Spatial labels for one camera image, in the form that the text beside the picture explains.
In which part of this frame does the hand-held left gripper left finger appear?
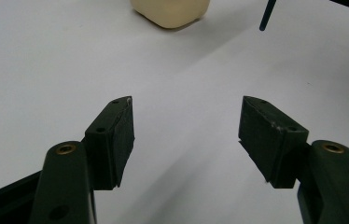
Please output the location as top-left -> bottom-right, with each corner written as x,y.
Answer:
83,95 -> 136,191

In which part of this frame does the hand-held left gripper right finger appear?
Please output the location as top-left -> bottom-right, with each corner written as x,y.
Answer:
237,95 -> 310,189

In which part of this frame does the black paintbrush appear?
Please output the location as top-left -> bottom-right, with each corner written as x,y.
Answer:
258,0 -> 278,33

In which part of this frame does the beige square cup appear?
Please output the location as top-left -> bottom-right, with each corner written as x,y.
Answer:
129,0 -> 211,30

